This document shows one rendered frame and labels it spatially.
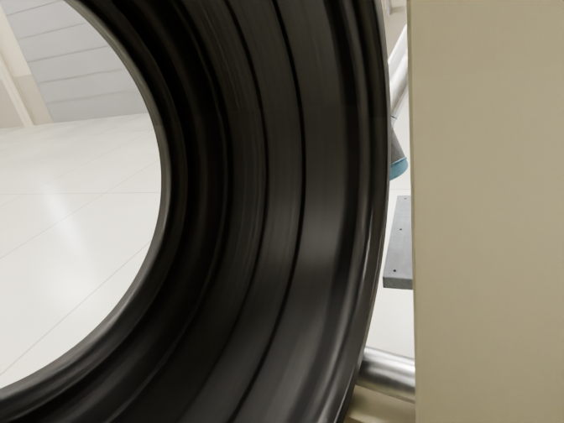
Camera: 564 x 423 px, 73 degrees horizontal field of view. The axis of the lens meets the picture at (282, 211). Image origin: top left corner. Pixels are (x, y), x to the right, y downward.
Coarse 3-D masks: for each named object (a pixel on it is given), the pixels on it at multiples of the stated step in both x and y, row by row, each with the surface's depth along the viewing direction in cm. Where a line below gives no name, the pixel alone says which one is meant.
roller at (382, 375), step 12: (372, 348) 43; (372, 360) 42; (384, 360) 41; (396, 360) 41; (408, 360) 41; (360, 372) 42; (372, 372) 41; (384, 372) 41; (396, 372) 40; (408, 372) 40; (360, 384) 42; (372, 384) 41; (384, 384) 40; (396, 384) 40; (408, 384) 39; (396, 396) 40; (408, 396) 39
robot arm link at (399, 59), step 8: (400, 40) 89; (400, 48) 88; (392, 56) 90; (400, 56) 88; (392, 64) 90; (400, 64) 88; (392, 72) 90; (400, 72) 89; (392, 80) 90; (400, 80) 89; (392, 88) 90; (400, 88) 90; (392, 96) 90; (400, 96) 90; (408, 96) 92; (392, 104) 91; (400, 104) 92; (392, 112) 92; (392, 120) 93
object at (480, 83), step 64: (448, 0) 8; (512, 0) 8; (448, 64) 9; (512, 64) 8; (448, 128) 10; (512, 128) 9; (448, 192) 10; (512, 192) 10; (448, 256) 11; (512, 256) 10; (448, 320) 12; (512, 320) 11; (448, 384) 14; (512, 384) 12
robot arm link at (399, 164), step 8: (392, 128) 82; (392, 136) 81; (392, 144) 81; (392, 152) 81; (400, 152) 83; (392, 160) 82; (400, 160) 82; (392, 168) 82; (400, 168) 83; (392, 176) 83
